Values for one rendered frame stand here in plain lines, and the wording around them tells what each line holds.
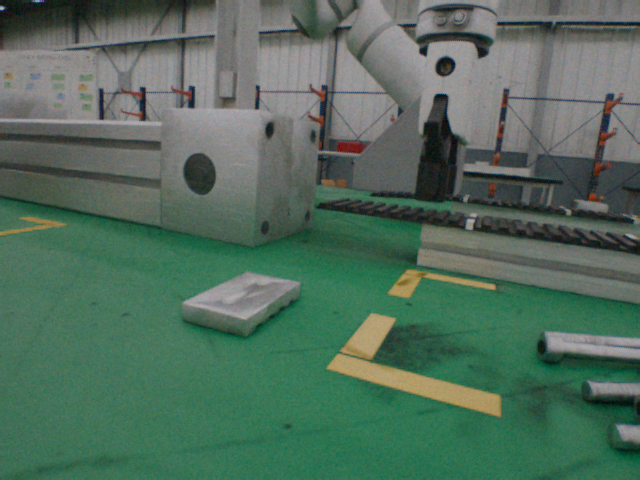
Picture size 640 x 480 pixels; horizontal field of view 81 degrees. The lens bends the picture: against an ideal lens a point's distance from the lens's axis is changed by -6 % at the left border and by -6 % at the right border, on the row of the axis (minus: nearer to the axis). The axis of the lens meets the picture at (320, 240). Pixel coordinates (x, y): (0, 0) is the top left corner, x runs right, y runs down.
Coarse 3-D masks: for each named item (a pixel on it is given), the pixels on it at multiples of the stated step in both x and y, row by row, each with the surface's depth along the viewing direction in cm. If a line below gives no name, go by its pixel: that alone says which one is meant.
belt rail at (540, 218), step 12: (456, 204) 43; (468, 204) 42; (480, 204) 42; (468, 216) 43; (480, 216) 43; (492, 216) 42; (504, 216) 41; (516, 216) 41; (528, 216) 40; (540, 216) 40; (552, 216) 39; (564, 216) 39; (588, 228) 38; (600, 228) 38; (612, 228) 37; (624, 228) 37; (636, 228) 36
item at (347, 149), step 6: (342, 144) 348; (348, 144) 346; (354, 144) 345; (360, 144) 347; (366, 144) 371; (342, 150) 349; (348, 150) 347; (354, 150) 346; (360, 150) 351; (348, 156) 335; (354, 156) 334
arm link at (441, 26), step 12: (432, 12) 39; (444, 12) 39; (456, 12) 37; (468, 12) 38; (480, 12) 38; (420, 24) 41; (432, 24) 39; (444, 24) 39; (456, 24) 38; (468, 24) 38; (480, 24) 38; (492, 24) 39; (420, 36) 41; (432, 36) 40; (444, 36) 39; (456, 36) 39; (468, 36) 39; (480, 36) 39; (492, 36) 39
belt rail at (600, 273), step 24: (432, 240) 26; (456, 240) 25; (480, 240) 25; (504, 240) 24; (528, 240) 23; (432, 264) 26; (456, 264) 25; (480, 264) 25; (504, 264) 24; (528, 264) 24; (552, 264) 24; (576, 264) 23; (600, 264) 22; (624, 264) 22; (552, 288) 23; (576, 288) 23; (600, 288) 22; (624, 288) 22
